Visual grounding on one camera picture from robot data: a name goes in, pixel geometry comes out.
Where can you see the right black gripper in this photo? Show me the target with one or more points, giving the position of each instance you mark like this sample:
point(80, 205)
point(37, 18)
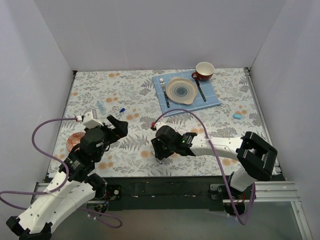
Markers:
point(158, 149)

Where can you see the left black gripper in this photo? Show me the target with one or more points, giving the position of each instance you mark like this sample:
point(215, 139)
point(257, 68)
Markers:
point(111, 130)

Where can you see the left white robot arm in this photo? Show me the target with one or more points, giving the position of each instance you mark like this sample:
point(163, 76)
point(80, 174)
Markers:
point(73, 184)

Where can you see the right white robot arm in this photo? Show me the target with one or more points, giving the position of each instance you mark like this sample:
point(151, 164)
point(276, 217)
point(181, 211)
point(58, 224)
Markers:
point(257, 157)

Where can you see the light blue pen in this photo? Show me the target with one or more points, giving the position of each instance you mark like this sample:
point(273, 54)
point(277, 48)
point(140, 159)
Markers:
point(101, 108)

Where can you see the light blue pen cap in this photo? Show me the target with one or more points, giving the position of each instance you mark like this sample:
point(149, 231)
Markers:
point(237, 116)

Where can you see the red patterned small bowl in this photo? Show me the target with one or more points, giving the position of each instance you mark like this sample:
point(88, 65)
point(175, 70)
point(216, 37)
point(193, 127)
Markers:
point(73, 140)

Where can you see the beige blue plate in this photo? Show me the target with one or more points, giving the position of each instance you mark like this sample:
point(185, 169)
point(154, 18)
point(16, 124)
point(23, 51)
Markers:
point(181, 91)

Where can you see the blue checked cloth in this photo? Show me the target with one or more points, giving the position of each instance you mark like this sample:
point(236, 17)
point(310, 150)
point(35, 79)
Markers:
point(198, 104)

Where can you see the red white cup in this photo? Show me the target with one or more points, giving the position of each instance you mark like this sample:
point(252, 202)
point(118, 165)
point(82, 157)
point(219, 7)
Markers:
point(203, 71)

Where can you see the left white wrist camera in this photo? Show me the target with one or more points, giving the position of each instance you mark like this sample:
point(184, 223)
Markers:
point(89, 122)

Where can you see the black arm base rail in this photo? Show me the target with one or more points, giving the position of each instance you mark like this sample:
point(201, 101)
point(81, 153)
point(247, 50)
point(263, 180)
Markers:
point(166, 193)

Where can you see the fork with black handle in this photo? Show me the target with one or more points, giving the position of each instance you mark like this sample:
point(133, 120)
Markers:
point(163, 86)

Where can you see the knife with black handle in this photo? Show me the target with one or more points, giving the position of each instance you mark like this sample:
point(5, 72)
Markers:
point(200, 90)

